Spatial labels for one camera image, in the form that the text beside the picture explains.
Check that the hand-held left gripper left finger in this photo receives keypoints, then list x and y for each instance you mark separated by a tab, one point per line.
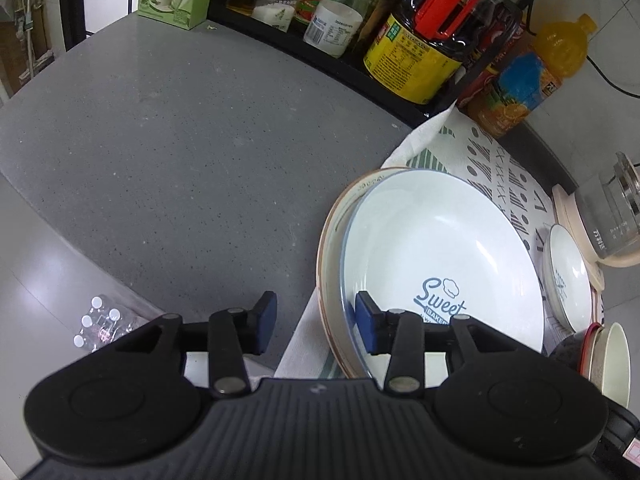
265	322

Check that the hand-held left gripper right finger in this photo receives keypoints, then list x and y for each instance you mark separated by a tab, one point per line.
367	322

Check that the speckled white plate brown rim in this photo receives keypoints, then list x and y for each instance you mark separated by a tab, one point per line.
330	260

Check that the pale green bowl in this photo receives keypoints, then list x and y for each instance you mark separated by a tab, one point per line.
612	365

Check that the red and black bowl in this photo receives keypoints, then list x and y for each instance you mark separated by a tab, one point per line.
570	355

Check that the white plate with blue print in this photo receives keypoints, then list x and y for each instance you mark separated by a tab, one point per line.
440	240

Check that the pack of water bottles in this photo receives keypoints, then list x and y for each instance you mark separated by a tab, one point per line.
107	325

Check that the white bowl with blue print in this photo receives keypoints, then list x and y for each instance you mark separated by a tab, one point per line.
570	280

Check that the white green striped towel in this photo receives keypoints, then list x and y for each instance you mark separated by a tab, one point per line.
420	140

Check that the glass electric kettle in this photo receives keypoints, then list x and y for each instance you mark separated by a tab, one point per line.
612	210

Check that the cream kettle base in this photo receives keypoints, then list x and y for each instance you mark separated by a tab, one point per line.
567	205

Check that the black metal kitchen rack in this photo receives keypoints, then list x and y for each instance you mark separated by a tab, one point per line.
280	35

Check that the orange juice bottle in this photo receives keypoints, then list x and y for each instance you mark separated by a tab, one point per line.
525	80

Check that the small white jar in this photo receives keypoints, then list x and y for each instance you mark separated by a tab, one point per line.
332	27

